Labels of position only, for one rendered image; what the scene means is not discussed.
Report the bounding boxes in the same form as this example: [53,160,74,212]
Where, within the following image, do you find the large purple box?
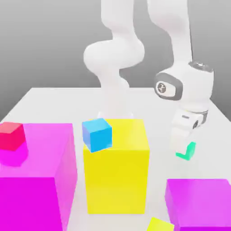
[164,178,231,231]

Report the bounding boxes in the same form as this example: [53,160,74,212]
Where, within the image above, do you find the large magenta box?
[0,123,79,231]

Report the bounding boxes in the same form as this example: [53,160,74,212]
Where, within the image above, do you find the small green cube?
[175,141,197,161]

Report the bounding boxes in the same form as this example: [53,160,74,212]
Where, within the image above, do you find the small red cube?
[0,121,26,152]

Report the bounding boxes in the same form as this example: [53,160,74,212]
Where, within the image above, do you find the large yellow box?
[83,118,151,215]

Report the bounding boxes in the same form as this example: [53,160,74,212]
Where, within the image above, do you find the small yellow cube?
[147,217,175,231]

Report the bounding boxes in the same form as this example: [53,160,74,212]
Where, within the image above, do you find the small blue cube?
[82,118,113,153]

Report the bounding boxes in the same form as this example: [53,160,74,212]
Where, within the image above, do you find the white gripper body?
[170,125,193,154]

